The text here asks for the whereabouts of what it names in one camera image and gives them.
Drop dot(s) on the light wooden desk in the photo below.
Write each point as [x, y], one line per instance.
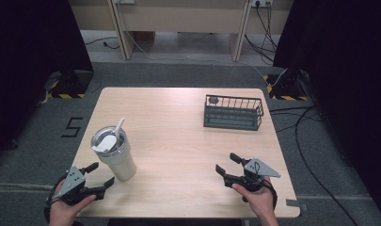
[182, 19]

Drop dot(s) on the white wall socket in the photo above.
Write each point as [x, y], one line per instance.
[261, 2]

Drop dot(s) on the person's right hand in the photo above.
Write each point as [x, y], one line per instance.
[257, 197]

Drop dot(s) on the black curtain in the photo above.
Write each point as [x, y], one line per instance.
[345, 78]
[31, 56]

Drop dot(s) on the black stand base striped tape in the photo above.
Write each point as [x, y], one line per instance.
[287, 88]
[72, 84]

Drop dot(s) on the person's left hand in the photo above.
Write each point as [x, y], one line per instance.
[66, 212]

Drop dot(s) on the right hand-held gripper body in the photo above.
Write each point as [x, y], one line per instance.
[257, 169]

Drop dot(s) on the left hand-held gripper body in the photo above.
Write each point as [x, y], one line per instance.
[72, 182]

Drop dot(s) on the small dark round object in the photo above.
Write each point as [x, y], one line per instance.
[213, 100]

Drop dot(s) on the grey tape piece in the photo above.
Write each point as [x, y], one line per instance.
[296, 204]

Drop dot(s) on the white straw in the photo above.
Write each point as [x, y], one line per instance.
[119, 127]

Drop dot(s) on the cream tumbler cup with lid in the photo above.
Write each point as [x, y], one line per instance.
[116, 157]

